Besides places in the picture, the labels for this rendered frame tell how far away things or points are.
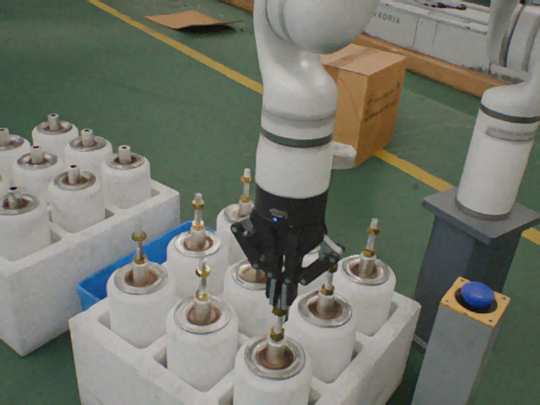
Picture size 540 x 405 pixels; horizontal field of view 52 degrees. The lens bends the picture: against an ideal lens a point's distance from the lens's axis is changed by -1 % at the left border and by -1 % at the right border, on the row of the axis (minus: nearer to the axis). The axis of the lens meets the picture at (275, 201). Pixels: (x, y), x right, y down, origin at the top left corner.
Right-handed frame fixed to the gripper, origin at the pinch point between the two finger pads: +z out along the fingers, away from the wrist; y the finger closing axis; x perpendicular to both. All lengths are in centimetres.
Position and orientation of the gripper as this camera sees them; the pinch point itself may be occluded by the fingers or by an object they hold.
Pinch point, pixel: (281, 290)
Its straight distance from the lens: 64.3
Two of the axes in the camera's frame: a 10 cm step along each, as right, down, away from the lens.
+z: -0.7, 8.7, 4.9
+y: 9.1, 2.6, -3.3
